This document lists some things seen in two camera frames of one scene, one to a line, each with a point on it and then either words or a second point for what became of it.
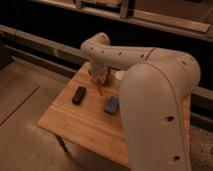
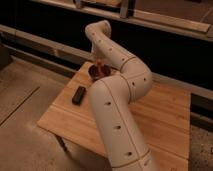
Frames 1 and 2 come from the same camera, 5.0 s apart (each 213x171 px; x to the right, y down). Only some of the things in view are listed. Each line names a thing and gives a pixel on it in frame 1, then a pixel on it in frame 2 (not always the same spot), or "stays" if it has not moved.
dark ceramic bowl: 100,76 stays
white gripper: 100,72 to 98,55
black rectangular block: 79,95 stays
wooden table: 89,113 stays
